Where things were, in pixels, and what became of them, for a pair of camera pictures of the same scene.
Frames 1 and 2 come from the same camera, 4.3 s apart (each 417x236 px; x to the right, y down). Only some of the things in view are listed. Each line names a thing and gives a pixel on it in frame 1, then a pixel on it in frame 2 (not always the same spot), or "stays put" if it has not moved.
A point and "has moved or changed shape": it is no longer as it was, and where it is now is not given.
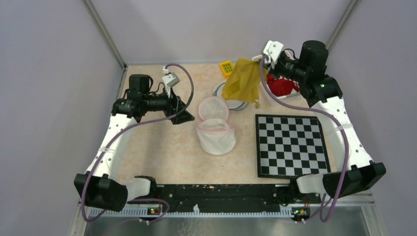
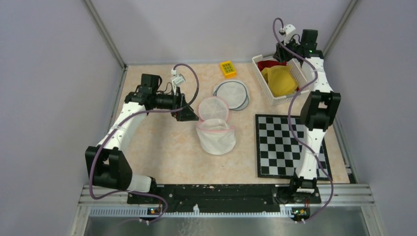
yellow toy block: [227, 67] stays put
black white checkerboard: [290, 146] stays put
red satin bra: [281, 87] has moved or changed shape
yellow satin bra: [244, 81] to [281, 79]
